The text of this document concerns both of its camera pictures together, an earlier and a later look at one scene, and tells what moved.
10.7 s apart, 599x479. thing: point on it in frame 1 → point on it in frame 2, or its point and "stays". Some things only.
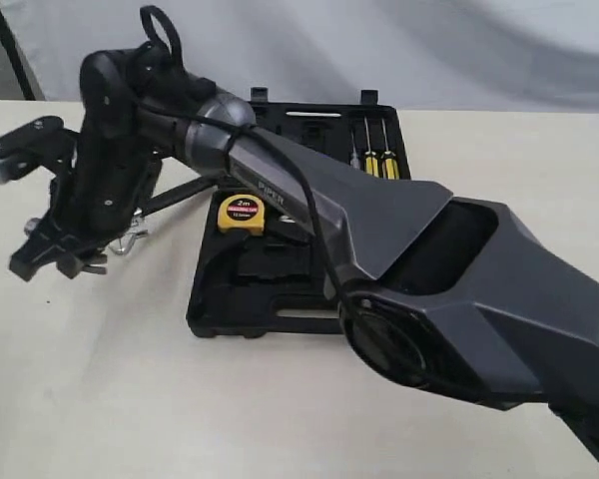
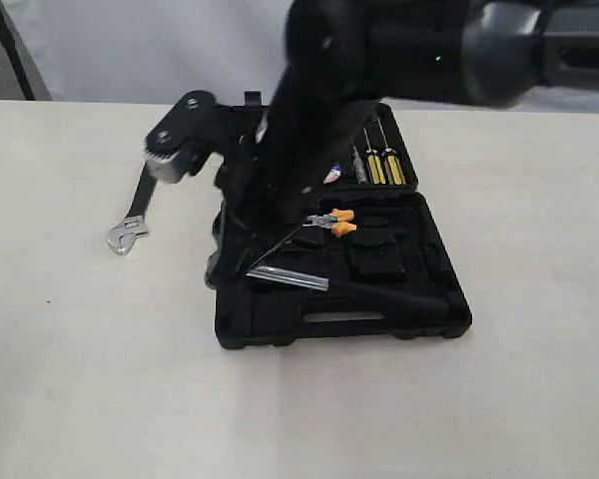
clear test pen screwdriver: (354, 159) stays
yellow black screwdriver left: (370, 159) stays
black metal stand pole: (9, 41) stays
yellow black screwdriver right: (389, 165) stays
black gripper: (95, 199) → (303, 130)
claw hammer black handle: (184, 192) → (410, 300)
